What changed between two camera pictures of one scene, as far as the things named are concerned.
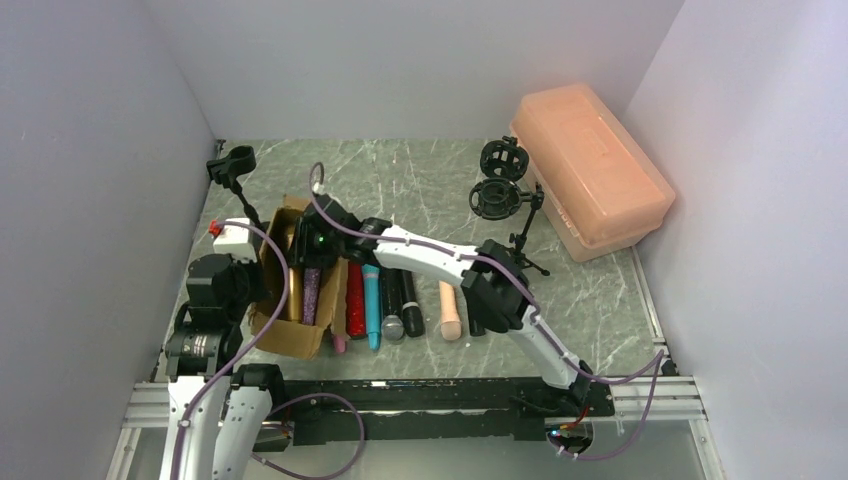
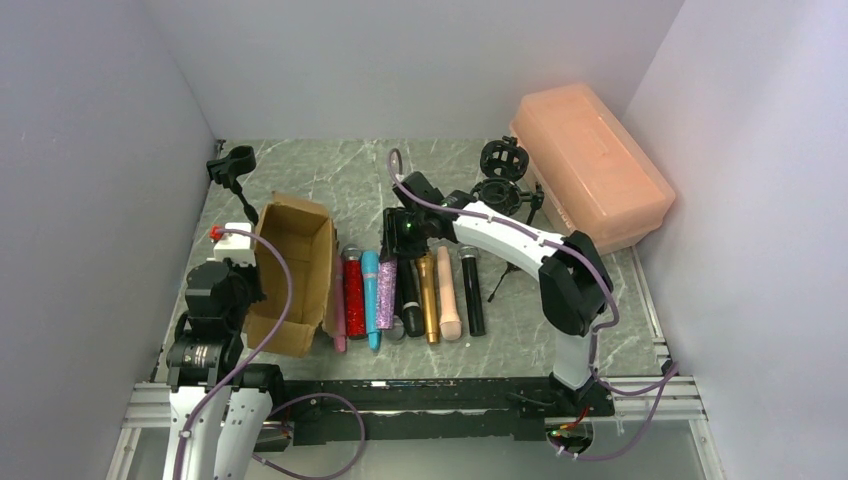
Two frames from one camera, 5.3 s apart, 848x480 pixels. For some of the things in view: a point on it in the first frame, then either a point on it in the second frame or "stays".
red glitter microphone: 355,295 stays
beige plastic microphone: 450,323 stays
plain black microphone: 413,320 stays
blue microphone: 371,281 stays
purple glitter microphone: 310,301 → 387,294
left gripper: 245,279 stays
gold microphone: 295,294 → 429,297
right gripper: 314,250 → 395,244
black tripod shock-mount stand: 499,198 stays
